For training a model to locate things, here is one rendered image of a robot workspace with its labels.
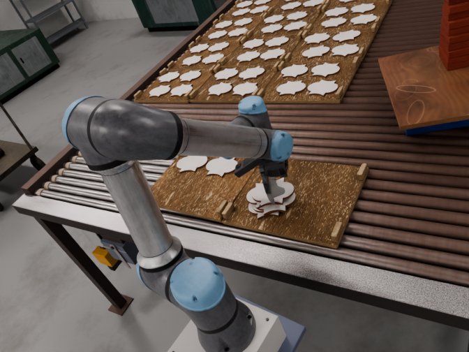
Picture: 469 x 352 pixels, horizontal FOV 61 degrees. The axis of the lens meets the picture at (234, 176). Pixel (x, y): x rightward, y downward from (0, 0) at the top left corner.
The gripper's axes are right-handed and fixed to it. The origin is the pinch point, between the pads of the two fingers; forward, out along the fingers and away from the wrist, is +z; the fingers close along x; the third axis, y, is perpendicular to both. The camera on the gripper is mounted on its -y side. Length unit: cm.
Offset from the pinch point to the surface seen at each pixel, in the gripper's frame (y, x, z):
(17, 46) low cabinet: -435, 438, 40
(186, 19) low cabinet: -179, 479, 80
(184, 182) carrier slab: -39.0, 17.9, 5.5
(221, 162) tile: -24.0, 26.1, 4.5
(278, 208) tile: 1.6, -5.5, 2.6
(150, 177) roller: -59, 27, 7
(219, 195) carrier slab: -22.1, 7.3, 5.5
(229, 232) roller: -16.1, -9.3, 7.5
